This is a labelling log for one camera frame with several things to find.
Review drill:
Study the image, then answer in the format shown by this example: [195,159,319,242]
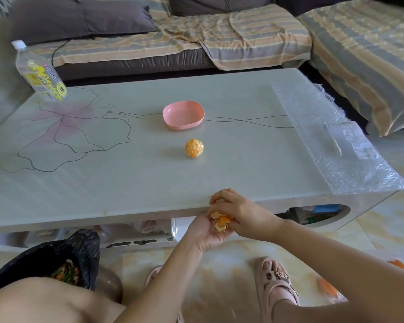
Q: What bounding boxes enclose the person's left hand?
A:
[183,213,236,254]

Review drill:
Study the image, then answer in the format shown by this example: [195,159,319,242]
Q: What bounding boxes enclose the person's right hand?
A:
[208,188,285,241]

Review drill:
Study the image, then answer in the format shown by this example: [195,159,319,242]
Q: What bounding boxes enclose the pile of orange peel pieces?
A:
[210,198,235,232]

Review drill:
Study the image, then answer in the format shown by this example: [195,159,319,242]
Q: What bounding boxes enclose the orange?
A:
[184,138,205,158]

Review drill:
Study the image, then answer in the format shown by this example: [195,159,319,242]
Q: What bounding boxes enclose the pink plastic dish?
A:
[162,100,205,131]

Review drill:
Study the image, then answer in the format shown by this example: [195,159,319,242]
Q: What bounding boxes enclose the person's left forearm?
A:
[114,238,204,323]

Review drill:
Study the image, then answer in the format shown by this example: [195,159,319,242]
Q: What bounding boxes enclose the person's right forearm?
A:
[276,220,404,323]

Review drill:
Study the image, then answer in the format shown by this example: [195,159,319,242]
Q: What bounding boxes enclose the person's left foot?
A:
[145,265,186,323]

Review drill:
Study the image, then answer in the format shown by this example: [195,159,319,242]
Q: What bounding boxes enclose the person's foot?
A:
[145,265,186,323]
[254,256,300,323]

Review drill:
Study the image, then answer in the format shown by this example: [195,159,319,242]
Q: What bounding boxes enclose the person's right foot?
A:
[254,256,300,323]

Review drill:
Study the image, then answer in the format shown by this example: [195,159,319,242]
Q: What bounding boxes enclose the person's right leg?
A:
[272,298,368,323]

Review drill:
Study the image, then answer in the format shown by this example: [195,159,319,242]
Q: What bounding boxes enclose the person's leg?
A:
[0,277,127,323]
[272,298,368,323]

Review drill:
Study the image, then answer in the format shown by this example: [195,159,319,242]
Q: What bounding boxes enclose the person's left leg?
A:
[0,277,127,323]

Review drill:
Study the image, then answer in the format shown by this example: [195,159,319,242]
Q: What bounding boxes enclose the white plastic container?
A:
[171,217,198,243]

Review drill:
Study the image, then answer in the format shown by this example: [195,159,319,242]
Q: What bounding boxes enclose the crumpled translucent plastic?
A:
[99,219,171,240]

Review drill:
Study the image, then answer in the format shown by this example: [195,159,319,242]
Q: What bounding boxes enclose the thin white stick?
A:
[324,122,343,157]

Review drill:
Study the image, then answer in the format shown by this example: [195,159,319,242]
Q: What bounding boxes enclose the clear bubble wrap sheet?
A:
[272,77,404,196]

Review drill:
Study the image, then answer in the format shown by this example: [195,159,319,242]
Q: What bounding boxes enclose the clear plastic bag paper label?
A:
[323,121,379,161]

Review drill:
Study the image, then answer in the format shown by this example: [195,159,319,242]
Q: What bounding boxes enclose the green orange food scraps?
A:
[50,258,81,286]

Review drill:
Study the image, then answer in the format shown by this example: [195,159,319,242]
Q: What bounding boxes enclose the black plastic bag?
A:
[0,228,101,297]

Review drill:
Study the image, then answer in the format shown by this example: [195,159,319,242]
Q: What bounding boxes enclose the dark brown sofa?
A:
[53,48,369,131]

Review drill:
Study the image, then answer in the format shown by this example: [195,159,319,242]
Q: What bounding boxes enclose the striped sofa sheet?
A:
[28,4,313,71]
[296,0,404,137]

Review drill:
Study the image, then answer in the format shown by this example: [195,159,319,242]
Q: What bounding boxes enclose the grey upright cushion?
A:
[168,0,275,17]

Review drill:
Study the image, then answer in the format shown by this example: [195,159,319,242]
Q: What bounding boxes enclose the dark purple cushion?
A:
[276,0,371,17]

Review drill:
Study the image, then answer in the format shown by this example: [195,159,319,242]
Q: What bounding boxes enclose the clear bottle yellow label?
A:
[11,39,68,102]

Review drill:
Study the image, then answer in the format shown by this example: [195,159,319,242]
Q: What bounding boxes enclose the grey flat pillow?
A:
[8,0,158,46]

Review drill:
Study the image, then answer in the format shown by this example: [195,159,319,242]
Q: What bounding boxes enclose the black cable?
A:
[51,40,70,66]

